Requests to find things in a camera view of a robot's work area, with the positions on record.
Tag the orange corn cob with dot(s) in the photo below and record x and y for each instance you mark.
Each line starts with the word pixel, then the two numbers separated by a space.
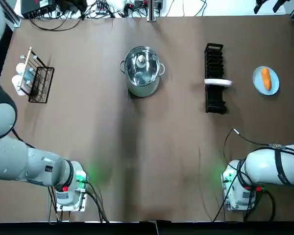
pixel 266 79

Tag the glass lid with knob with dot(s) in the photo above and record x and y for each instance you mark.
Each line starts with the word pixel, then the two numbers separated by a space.
pixel 147 71

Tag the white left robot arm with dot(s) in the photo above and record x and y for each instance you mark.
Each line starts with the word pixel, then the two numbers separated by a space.
pixel 27 159

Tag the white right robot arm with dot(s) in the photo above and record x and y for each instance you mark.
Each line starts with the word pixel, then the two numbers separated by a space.
pixel 264 166

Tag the light blue plate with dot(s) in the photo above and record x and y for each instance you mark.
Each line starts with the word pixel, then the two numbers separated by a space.
pixel 258 85

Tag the white plate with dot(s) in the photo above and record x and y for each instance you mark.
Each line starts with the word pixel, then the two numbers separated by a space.
pixel 218 82

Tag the pale green steel pot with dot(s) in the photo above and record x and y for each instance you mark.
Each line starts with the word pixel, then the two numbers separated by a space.
pixel 143 91

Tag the black dish rack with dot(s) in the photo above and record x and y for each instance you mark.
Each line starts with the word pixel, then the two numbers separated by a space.
pixel 214 102

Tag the grey usb hub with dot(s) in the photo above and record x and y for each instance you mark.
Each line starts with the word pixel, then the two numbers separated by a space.
pixel 101 9

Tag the black power adapter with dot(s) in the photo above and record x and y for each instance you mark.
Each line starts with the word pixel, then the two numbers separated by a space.
pixel 76 5

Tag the black computer box red logo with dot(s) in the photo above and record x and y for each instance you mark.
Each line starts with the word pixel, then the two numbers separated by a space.
pixel 36 7

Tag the light blue cup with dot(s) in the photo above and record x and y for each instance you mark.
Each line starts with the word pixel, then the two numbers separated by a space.
pixel 20 68

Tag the white cup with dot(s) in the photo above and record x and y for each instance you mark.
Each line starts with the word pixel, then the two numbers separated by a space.
pixel 16 84

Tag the aluminium upright post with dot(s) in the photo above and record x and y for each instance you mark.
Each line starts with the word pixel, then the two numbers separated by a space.
pixel 152 12

